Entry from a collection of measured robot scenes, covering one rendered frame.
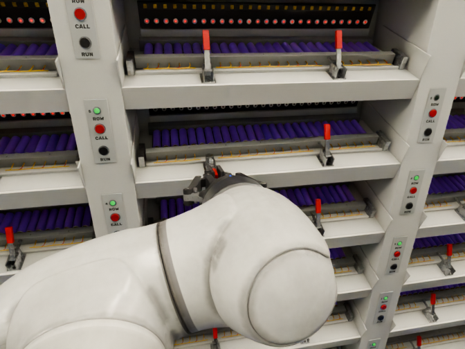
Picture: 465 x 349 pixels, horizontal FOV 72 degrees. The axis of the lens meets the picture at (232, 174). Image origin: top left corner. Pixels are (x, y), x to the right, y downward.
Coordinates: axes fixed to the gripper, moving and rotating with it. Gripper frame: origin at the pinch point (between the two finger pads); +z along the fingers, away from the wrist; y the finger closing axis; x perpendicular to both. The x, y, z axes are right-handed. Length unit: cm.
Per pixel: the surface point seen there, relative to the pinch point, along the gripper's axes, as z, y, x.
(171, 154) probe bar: 12.2, -8.2, 2.9
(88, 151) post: 5.3, -23.5, 5.5
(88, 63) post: 2.0, -20.7, 21.0
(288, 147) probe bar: 12.8, 19.0, 2.9
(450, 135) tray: 13, 62, 3
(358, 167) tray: 7.0, 33.7, -2.1
